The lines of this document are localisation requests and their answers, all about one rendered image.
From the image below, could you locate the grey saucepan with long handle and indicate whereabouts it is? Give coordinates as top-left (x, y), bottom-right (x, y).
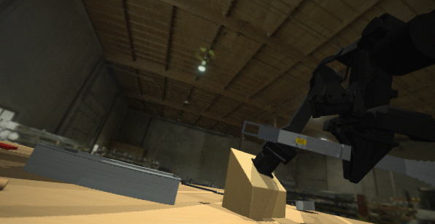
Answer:
top-left (295, 201), bottom-right (315, 211)

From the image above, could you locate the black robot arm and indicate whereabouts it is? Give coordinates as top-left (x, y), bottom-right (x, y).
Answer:
top-left (251, 9), bottom-right (435, 178)

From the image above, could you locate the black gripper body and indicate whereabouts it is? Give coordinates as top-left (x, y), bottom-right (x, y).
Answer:
top-left (323, 77), bottom-right (435, 142)

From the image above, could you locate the grey metal roasting tin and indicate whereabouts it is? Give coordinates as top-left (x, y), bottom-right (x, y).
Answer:
top-left (23, 143), bottom-right (181, 205)

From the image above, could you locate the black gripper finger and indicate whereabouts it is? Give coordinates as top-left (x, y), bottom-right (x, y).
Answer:
top-left (331, 131), bottom-right (351, 179)
top-left (344, 131), bottom-right (399, 184)

